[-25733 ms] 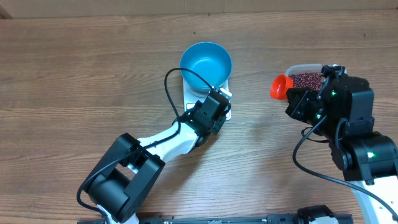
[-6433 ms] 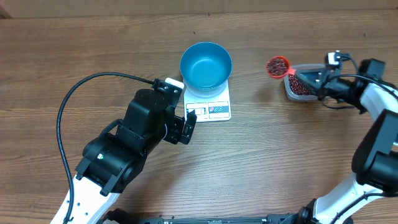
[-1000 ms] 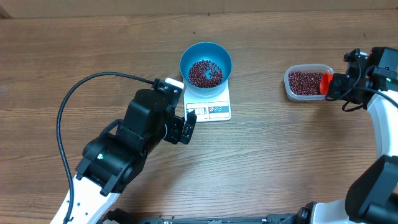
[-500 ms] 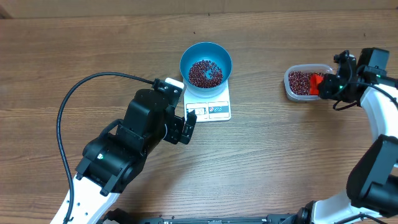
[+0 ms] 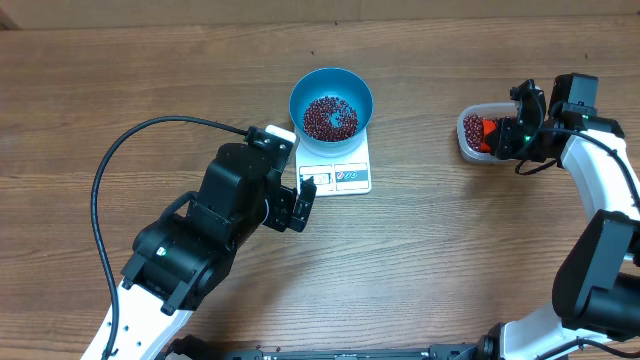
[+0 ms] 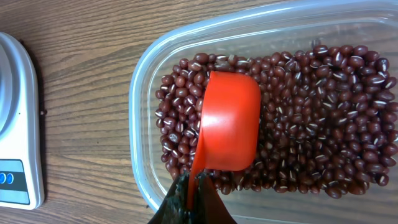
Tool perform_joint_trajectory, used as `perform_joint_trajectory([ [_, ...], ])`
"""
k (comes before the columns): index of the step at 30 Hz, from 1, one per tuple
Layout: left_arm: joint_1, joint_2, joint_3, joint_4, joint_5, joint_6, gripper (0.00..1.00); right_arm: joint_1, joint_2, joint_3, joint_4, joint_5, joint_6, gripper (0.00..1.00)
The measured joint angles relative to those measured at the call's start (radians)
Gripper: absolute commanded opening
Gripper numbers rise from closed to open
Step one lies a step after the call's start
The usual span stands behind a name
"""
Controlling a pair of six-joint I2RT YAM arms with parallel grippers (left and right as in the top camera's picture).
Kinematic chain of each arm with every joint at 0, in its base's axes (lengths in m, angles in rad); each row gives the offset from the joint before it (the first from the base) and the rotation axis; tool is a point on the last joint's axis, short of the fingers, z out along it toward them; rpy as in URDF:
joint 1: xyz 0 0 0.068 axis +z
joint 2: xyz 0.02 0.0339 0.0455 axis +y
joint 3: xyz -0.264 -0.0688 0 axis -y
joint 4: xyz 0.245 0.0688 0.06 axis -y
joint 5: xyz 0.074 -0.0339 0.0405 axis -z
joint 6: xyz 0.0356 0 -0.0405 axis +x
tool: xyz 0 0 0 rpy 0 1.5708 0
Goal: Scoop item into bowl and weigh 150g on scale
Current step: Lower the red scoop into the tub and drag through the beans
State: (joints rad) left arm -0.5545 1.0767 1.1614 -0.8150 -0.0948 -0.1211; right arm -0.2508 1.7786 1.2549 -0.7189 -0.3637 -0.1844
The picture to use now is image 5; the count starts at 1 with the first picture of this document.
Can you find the orange measuring scoop blue handle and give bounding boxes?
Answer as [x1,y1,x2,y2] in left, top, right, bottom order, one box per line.
[479,118,498,153]

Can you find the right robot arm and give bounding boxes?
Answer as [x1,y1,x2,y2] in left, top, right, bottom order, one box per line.
[461,73,639,359]

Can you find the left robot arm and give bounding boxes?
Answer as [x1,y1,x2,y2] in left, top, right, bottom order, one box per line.
[83,140,316,359]

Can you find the white kitchen scale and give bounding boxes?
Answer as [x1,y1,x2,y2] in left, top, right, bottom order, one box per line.
[295,130,372,197]

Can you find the red beans in bowl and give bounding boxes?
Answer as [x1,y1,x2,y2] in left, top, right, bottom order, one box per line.
[303,96,359,142]

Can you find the blue bowl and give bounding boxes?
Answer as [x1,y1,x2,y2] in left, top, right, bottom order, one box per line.
[289,67,375,137]

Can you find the clear plastic container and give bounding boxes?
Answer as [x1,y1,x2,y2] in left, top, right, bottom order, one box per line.
[456,102,517,164]

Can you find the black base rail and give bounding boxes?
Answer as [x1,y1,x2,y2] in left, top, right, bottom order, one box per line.
[156,335,476,360]

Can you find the left black cable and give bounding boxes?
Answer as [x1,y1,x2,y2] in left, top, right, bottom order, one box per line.
[89,115,250,360]

